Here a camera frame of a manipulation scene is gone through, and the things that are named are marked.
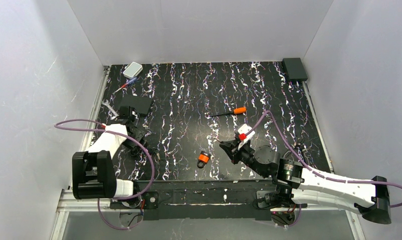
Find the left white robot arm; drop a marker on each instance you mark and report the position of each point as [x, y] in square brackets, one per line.
[93, 175]

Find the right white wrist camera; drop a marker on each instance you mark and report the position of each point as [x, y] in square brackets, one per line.
[244, 133]

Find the black flat box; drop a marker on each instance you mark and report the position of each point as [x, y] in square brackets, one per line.
[140, 104]

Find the white rectangular box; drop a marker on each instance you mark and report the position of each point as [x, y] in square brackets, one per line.
[132, 70]

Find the silver open-end wrench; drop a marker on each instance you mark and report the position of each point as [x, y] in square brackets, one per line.
[110, 108]

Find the blue red small screwdriver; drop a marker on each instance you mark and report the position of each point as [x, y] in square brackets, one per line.
[128, 83]

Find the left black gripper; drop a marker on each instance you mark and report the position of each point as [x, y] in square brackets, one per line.
[128, 116]

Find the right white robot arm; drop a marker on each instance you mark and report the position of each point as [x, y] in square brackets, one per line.
[296, 185]

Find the black padlock with keys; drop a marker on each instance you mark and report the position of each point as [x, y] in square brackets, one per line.
[137, 151]

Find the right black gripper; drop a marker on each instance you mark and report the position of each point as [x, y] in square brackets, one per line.
[236, 150]

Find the orange handle screwdriver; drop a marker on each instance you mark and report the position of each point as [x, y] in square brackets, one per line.
[237, 111]

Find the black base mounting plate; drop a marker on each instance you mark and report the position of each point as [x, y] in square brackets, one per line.
[241, 199]

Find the black box in corner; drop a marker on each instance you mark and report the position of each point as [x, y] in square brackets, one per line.
[294, 69]

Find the orange padlock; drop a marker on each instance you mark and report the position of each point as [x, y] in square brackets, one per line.
[203, 159]

